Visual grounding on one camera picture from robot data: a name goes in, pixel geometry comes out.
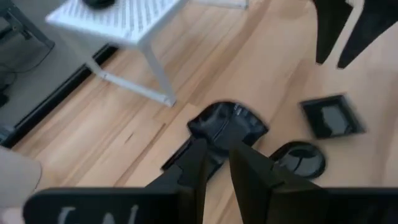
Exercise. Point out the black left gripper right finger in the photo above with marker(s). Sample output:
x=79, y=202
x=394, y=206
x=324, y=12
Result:
x=258, y=180

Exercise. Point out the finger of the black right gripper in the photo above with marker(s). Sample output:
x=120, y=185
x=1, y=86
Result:
x=329, y=21
x=373, y=21

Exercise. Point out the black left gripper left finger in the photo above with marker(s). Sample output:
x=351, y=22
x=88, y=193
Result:
x=192, y=168

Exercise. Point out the black rectangular footed plate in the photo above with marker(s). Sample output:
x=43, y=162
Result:
x=332, y=119

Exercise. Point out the black wide bowl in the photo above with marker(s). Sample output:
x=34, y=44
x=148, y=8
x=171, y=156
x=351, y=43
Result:
x=99, y=3

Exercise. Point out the small black leaf-shaped plate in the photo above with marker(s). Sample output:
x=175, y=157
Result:
x=298, y=160

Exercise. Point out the small black rectangular plate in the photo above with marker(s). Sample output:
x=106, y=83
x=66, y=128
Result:
x=180, y=154

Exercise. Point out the black wavy deep bowl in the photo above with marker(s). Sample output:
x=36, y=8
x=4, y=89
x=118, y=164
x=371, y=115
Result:
x=224, y=124

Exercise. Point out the white perforated metal shelf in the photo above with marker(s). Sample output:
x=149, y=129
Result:
x=130, y=21

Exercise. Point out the white round plant pot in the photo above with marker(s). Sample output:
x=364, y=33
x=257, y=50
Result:
x=18, y=177

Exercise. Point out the black metal stand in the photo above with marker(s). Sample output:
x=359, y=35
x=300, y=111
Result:
x=34, y=32

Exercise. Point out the black table edge rail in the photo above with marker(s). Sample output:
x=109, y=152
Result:
x=56, y=98

